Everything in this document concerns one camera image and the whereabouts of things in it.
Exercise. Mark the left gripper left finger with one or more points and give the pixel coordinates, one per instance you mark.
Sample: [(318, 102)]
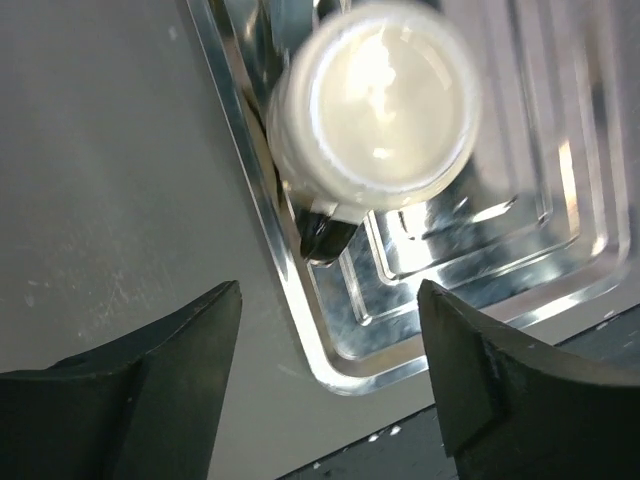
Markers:
[(144, 406)]

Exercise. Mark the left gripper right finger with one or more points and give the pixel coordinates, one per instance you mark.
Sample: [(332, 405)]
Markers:
[(513, 407)]

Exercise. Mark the cream mug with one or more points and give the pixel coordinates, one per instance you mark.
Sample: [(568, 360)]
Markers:
[(379, 109)]

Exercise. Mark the metal tray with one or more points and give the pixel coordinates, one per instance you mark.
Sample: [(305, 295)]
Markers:
[(541, 230)]

